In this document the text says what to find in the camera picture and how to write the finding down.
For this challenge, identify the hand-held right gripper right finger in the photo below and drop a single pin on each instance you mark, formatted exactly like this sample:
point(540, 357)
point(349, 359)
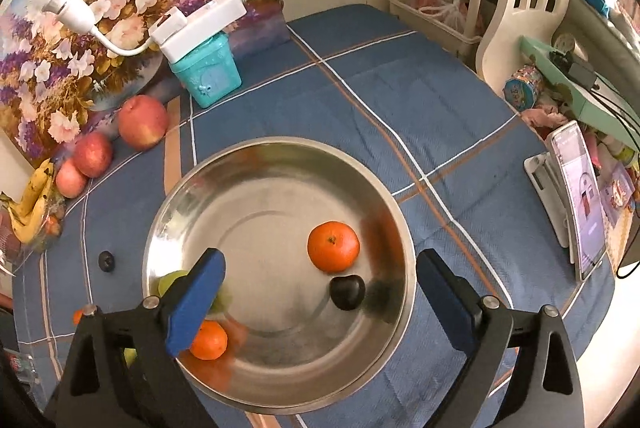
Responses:
point(450, 303)

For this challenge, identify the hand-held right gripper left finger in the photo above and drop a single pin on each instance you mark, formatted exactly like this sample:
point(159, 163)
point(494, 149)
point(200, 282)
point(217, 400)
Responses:
point(192, 303)

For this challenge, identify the orange tangerine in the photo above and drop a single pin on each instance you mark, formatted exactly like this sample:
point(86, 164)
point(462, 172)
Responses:
point(333, 246)
point(77, 317)
point(211, 342)

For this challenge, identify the stainless steel bowl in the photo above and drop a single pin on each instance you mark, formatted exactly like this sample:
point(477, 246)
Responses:
point(280, 275)

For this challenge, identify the dark purple plum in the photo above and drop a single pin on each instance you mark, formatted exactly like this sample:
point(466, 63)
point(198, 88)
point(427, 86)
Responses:
point(347, 292)

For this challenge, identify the small dark fruit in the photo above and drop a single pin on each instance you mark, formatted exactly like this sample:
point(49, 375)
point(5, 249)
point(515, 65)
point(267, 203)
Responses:
point(106, 261)

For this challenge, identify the white phone stand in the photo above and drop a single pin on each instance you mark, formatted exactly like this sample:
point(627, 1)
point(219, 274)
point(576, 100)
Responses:
point(547, 198)

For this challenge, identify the smartphone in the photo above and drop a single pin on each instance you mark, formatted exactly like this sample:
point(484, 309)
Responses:
point(580, 200)

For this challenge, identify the small red apple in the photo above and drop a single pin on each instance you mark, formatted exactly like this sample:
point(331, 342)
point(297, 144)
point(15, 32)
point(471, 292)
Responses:
point(70, 180)

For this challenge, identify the medium red apple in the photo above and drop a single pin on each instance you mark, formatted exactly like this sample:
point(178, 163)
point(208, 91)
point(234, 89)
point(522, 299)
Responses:
point(93, 154)

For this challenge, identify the large red apple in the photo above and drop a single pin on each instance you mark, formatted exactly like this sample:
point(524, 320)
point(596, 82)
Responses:
point(143, 122)

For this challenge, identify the bunch of yellow bananas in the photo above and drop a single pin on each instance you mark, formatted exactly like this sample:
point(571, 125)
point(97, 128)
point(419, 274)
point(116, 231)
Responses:
point(31, 208)

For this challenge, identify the blue plaid tablecloth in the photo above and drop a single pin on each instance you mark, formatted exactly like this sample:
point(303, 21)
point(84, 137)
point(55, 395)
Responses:
point(380, 117)

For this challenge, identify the colourful round tin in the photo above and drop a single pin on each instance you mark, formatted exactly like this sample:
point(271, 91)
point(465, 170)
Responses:
point(523, 86)

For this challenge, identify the teal plastic box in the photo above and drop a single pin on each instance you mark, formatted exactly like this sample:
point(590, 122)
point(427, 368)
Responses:
point(207, 70)

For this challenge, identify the mint green shelf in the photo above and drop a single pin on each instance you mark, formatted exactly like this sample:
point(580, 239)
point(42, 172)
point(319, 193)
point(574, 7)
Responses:
point(575, 82)

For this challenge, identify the white power strip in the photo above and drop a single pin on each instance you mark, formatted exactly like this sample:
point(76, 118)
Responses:
point(200, 25)

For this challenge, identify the white plastic bag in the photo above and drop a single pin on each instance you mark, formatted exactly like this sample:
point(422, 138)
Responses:
point(447, 10)

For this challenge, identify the floral painting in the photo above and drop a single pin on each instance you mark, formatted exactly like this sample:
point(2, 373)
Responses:
point(115, 7)

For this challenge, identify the white lamp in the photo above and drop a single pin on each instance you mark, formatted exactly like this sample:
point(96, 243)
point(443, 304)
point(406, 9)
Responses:
point(65, 5)

